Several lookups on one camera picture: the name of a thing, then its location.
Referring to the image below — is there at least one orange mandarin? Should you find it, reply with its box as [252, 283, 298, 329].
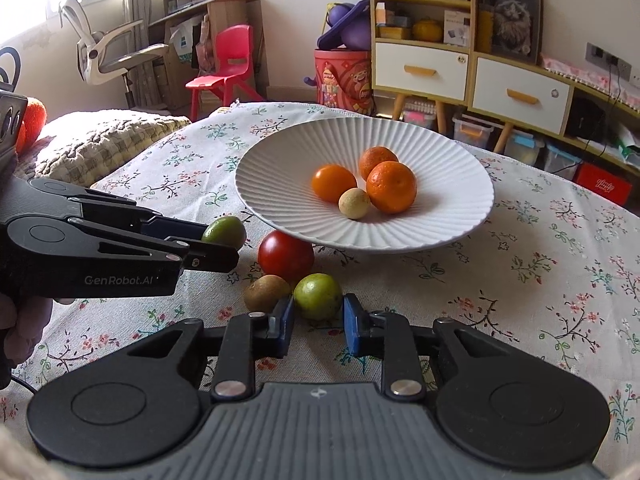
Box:
[367, 160, 418, 214]
[358, 145, 398, 180]

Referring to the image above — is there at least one wooden shelf cabinet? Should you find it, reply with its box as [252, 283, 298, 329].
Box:
[370, 0, 476, 133]

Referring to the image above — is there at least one white ribbed plate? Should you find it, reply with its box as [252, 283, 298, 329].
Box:
[233, 116, 496, 254]

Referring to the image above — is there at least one white office chair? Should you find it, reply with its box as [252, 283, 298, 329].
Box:
[58, 0, 169, 108]

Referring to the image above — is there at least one wooden desk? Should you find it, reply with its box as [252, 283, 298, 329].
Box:
[148, 0, 262, 112]

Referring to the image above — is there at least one smooth orange tomato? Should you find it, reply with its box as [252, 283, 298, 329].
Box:
[311, 165, 357, 204]

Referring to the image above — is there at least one red tomato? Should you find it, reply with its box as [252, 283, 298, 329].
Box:
[257, 231, 314, 283]

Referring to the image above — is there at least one brown kiwi fruit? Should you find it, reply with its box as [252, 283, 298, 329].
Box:
[243, 274, 291, 313]

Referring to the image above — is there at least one red plastic chair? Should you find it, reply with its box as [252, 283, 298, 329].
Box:
[186, 24, 264, 122]

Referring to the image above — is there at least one left hand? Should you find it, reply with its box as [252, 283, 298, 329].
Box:
[1, 294, 74, 389]

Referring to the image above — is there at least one red cartoon bucket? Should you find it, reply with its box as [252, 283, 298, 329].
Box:
[312, 48, 374, 116]

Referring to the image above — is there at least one red box under cabinet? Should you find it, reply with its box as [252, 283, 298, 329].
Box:
[575, 162, 632, 206]

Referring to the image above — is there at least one framed cat picture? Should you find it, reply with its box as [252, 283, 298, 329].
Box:
[480, 0, 544, 65]

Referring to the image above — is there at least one knitted olive cushion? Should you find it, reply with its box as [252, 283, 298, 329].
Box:
[15, 110, 191, 186]

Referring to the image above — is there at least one purple toy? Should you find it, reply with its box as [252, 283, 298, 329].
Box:
[317, 0, 371, 51]

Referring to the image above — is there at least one floral tablecloth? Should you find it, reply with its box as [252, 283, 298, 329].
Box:
[1, 104, 639, 474]

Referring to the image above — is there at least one long low tv cabinet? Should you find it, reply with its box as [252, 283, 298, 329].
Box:
[466, 52, 639, 176]

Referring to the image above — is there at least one small pale yellow fruit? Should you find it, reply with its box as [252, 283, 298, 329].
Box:
[337, 188, 371, 220]

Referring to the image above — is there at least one green fruit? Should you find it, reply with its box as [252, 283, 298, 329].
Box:
[202, 216, 246, 252]
[293, 273, 343, 321]

